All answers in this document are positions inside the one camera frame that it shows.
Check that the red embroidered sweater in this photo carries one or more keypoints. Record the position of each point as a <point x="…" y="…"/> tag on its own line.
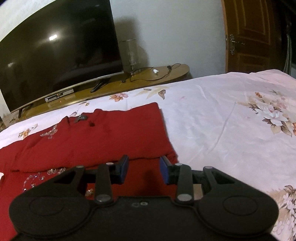
<point x="104" y="136"/>

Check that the white floral bed sheet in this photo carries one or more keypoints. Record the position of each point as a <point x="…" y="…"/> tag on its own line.
<point x="242" y="124"/>

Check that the wooden tv stand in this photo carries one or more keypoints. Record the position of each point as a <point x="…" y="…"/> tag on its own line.
<point x="141" y="78"/>

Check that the brown wooden door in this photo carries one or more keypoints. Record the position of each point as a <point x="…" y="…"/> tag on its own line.
<point x="251" y="22"/>

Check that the brass door latch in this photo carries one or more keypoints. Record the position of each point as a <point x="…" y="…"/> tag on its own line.
<point x="233" y="43"/>

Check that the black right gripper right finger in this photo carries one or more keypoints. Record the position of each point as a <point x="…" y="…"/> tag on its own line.
<point x="179" y="175"/>

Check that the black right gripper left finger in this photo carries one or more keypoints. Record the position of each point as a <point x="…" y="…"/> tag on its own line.
<point x="107" y="175"/>

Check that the silver set-top box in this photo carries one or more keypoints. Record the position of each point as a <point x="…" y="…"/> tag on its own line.
<point x="59" y="95"/>

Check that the black curved television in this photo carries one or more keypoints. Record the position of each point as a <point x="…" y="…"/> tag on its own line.
<point x="64" y="44"/>

